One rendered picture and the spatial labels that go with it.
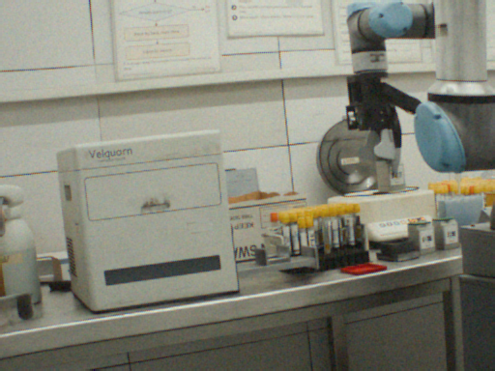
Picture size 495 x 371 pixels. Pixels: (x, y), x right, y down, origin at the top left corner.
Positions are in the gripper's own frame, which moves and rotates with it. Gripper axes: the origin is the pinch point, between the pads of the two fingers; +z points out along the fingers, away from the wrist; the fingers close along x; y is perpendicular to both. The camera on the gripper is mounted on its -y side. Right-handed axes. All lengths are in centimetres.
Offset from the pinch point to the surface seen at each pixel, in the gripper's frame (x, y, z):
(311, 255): 4.4, 21.9, 14.6
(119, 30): -55, 42, -42
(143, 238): 7, 55, 7
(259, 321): 8.2, 35.6, 24.7
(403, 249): 2.6, 0.2, 16.9
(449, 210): -4.7, -17.5, 11.2
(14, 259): -14, 77, 9
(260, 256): 2.9, 31.8, 13.4
